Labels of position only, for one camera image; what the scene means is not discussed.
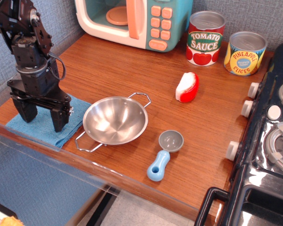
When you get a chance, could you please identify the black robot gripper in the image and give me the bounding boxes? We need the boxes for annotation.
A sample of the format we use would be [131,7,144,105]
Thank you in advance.
[7,68,73,132]

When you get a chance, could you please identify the blue towel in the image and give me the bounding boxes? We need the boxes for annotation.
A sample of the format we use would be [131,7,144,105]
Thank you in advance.
[6,96,91,149]

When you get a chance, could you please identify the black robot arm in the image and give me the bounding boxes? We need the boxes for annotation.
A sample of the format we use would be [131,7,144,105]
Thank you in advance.
[0,0,73,132]

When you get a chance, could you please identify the clear acrylic barrier panel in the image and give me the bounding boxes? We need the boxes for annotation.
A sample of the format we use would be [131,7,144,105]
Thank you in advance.
[0,124,194,226]

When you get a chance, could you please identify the blue grey toy scoop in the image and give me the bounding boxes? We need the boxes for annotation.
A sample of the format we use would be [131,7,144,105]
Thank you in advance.
[147,130,184,182]

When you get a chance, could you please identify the teal toy microwave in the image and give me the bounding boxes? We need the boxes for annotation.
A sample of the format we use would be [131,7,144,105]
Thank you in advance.
[75,0,193,52]

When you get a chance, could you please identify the red white toy food slice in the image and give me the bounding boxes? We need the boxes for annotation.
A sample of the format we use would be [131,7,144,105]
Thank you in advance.
[175,72,200,103]

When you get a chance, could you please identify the tomato sauce can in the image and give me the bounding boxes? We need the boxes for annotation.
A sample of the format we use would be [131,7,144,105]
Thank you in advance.
[186,11,226,66]

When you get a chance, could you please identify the pineapple slices can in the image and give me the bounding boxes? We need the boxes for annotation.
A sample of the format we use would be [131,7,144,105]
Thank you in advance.
[224,31,267,76]

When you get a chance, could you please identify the black toy stove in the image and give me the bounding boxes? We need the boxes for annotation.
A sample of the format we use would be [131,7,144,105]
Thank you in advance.
[195,43,283,226]

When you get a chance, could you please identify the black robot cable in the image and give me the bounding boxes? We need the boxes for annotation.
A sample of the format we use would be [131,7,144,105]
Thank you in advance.
[47,51,67,81]

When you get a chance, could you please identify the steel bowl with wire handles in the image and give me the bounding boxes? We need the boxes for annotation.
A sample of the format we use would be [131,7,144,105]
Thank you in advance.
[75,92,151,153]

